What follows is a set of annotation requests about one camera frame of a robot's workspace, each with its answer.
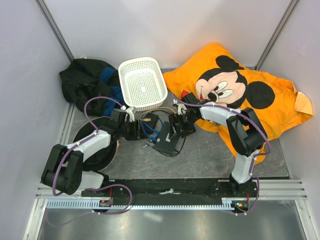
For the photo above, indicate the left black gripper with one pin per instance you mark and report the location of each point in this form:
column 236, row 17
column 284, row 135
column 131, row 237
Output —
column 136, row 135

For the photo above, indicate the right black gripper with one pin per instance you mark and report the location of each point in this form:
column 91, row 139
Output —
column 173, row 120

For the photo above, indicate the black network switch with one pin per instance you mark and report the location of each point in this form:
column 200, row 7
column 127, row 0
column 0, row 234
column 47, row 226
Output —
column 164, row 145

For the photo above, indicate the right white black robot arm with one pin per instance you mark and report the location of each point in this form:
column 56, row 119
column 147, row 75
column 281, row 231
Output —
column 245, row 130

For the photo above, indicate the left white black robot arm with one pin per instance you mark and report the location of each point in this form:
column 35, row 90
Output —
column 64, row 171

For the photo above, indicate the black power adapter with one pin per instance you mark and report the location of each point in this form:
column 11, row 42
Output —
column 150, row 121

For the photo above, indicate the black round hat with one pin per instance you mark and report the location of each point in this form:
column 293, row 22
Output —
column 101, row 159

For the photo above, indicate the white plastic basket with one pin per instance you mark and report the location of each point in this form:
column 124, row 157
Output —
column 142, row 83

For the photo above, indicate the black blue jacket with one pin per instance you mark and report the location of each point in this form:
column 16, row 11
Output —
column 85, row 79

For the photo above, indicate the orange Mickey Mouse pillowcase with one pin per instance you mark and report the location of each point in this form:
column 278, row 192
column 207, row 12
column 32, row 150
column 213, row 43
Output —
column 213, row 74

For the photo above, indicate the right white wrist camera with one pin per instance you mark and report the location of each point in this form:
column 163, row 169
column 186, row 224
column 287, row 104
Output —
column 181, row 108

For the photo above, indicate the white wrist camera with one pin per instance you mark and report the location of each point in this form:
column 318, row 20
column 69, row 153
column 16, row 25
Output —
column 130, row 111
column 181, row 108

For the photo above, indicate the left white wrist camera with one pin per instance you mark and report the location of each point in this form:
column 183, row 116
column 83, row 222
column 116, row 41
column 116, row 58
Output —
column 130, row 111

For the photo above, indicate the grey slotted cable duct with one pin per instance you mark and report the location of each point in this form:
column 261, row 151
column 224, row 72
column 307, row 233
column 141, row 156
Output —
column 97, row 204

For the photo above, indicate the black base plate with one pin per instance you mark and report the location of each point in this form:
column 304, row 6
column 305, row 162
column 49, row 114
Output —
column 175, row 190

